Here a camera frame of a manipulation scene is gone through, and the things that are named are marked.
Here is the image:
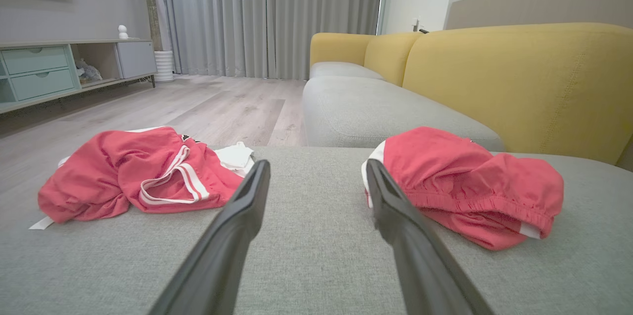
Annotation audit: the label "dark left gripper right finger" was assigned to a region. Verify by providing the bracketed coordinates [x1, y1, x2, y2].
[366, 159, 495, 315]

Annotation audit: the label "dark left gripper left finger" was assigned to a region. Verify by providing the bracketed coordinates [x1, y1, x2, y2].
[148, 159, 271, 315]

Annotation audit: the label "red jersey with white trim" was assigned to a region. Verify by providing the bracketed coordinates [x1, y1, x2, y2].
[29, 126, 255, 230]

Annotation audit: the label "grey fabric sofa chaise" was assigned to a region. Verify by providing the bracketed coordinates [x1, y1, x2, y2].
[0, 146, 633, 315]

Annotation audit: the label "red shorts with white band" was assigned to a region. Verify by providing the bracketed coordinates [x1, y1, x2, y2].
[361, 126, 564, 251]

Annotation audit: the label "long grey sofa seat cushion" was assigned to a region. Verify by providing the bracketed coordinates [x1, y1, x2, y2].
[303, 76, 505, 152]

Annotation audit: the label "white ribbed plant pot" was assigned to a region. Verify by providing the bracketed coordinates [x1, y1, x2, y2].
[154, 50, 175, 83]

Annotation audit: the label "wide yellow sofa back cushion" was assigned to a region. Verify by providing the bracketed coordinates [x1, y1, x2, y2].
[403, 22, 633, 166]

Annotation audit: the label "short grey sofa seat cushion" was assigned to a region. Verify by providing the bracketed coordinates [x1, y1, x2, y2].
[310, 61, 384, 81]

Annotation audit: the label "narrow yellow sofa back cushion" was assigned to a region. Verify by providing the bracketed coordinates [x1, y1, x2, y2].
[363, 32, 423, 87]

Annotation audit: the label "crumpled pale bag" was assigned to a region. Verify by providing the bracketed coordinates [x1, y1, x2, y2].
[76, 59, 103, 83]

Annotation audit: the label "grey pleated curtain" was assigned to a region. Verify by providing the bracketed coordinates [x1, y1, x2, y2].
[150, 0, 385, 81]

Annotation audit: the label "green plant with brown trunk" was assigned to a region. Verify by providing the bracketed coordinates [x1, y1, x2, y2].
[140, 0, 163, 52]

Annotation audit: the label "pale grey TV cabinet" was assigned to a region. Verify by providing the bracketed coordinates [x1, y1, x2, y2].
[0, 39, 158, 114]

